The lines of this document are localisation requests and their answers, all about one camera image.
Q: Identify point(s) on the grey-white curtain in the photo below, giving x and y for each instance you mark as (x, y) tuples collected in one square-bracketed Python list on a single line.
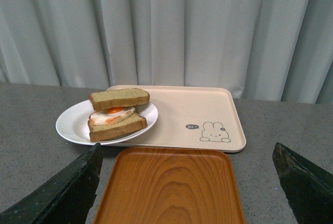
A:
[(277, 50)]

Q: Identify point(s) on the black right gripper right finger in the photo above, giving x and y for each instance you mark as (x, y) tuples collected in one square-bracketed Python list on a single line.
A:
[(308, 187)]

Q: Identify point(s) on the fried egg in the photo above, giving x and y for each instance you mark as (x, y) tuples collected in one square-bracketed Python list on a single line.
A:
[(111, 116)]

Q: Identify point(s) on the brown wooden tray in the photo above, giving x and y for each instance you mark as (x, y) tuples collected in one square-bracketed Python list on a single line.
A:
[(171, 185)]

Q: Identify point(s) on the white round plate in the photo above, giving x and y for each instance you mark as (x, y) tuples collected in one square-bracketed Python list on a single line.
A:
[(72, 126)]

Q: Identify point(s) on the bread slice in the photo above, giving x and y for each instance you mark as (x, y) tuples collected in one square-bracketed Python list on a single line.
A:
[(129, 125), (119, 98)]

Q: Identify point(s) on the beige rabbit tray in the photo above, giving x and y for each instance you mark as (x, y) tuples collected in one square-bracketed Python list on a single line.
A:
[(192, 117)]

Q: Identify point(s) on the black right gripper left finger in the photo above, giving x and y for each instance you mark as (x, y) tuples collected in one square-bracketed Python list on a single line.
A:
[(66, 197)]

